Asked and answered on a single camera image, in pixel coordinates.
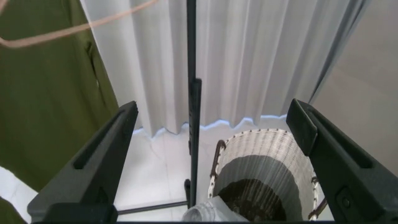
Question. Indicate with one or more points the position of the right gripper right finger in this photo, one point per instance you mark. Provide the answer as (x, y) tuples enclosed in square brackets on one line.
[(348, 186)]

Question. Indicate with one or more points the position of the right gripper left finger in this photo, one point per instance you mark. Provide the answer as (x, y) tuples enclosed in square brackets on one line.
[(93, 174)]

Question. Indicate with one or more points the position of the white laundry basket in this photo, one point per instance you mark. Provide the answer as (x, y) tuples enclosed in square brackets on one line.
[(264, 146)]

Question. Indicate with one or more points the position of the white curtain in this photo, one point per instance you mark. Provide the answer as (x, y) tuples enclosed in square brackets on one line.
[(248, 62)]

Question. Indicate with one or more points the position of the green long-sleeved shirt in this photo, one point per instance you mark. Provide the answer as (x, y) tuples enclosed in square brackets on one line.
[(46, 93)]

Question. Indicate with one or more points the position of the black clothes rack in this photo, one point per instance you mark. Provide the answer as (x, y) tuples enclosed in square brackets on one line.
[(194, 124)]

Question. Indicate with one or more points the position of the pale grey shorts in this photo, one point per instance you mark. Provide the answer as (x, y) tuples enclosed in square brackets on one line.
[(205, 213)]

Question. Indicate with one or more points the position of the pink clothes hanger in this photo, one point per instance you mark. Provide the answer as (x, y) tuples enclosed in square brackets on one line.
[(46, 35)]

